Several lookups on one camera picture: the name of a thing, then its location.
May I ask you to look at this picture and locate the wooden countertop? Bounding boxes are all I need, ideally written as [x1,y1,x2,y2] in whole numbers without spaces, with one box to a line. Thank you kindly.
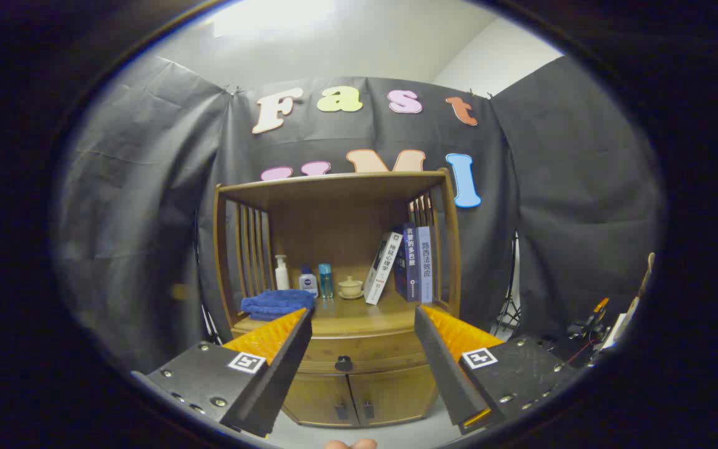
[232,293,453,337]

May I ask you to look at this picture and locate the wooden cabinet door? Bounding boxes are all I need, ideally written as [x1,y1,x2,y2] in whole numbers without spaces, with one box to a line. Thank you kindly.
[348,365,439,427]
[281,373,360,428]

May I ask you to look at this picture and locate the cream lidded teacup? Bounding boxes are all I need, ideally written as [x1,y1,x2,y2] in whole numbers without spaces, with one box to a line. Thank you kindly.
[337,276,365,301]

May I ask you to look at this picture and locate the black tripod stand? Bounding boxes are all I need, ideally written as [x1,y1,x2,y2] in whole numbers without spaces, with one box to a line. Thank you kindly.
[490,231,522,340]
[200,306,221,345]

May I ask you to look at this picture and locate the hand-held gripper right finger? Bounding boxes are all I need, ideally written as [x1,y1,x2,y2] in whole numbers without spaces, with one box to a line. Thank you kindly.
[414,304,578,435]

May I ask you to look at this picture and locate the black equipment with cables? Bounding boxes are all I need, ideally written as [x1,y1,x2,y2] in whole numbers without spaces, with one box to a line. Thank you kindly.
[552,298,628,369]

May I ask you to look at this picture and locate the folded blue towel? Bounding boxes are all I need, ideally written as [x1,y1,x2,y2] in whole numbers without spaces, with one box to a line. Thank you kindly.
[241,289,316,322]

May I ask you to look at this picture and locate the light blue book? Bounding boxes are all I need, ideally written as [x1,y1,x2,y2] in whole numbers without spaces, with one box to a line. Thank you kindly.
[416,226,433,304]

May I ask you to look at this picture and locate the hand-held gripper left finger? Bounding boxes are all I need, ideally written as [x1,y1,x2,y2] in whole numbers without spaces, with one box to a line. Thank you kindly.
[132,307,314,438]

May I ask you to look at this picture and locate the white book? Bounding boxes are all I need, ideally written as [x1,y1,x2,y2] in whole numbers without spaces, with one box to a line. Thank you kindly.
[364,232,403,306]

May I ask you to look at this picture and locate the wooden drawer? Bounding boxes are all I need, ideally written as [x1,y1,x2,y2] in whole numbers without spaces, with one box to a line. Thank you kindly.
[300,331,436,375]

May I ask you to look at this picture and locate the white bottle with blue cap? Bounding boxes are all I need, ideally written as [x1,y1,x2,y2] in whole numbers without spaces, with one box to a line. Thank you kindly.
[299,265,319,298]

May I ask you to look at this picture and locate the wooden cabinet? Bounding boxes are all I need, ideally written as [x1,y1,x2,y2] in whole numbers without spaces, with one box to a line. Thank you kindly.
[213,170,462,428]

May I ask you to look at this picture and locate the dark blue book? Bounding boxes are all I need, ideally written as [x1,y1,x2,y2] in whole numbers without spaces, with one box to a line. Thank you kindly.
[393,223,421,302]

